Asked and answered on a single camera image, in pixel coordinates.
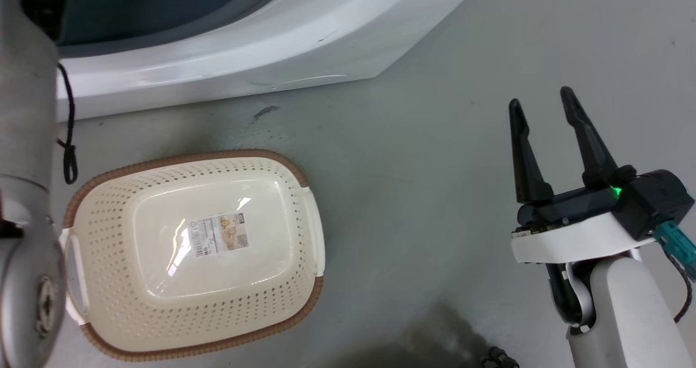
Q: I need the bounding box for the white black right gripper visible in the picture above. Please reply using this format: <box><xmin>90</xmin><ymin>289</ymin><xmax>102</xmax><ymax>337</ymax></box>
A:
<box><xmin>508</xmin><ymin>86</ymin><xmax>655</xmax><ymax>264</ymax></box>

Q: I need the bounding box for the white washing machine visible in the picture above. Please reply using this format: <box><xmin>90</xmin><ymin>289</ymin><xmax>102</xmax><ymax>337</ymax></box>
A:
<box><xmin>21</xmin><ymin>0</ymin><xmax>490</xmax><ymax>123</ymax></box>

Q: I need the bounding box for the cream perforated laundry basket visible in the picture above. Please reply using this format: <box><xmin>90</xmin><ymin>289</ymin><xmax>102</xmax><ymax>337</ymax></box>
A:
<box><xmin>59</xmin><ymin>149</ymin><xmax>326</xmax><ymax>362</ymax></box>

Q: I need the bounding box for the product label sticker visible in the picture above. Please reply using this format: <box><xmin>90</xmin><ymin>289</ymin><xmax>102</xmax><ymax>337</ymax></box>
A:
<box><xmin>190</xmin><ymin>213</ymin><xmax>250</xmax><ymax>258</ymax></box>

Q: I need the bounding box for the teal plug black cable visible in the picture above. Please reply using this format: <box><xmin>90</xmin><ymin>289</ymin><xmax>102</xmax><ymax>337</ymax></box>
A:
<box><xmin>654</xmin><ymin>221</ymin><xmax>696</xmax><ymax>323</ymax></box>

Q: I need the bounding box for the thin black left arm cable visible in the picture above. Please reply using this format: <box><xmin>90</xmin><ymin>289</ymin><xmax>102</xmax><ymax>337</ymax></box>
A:
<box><xmin>57</xmin><ymin>63</ymin><xmax>79</xmax><ymax>185</ymax></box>

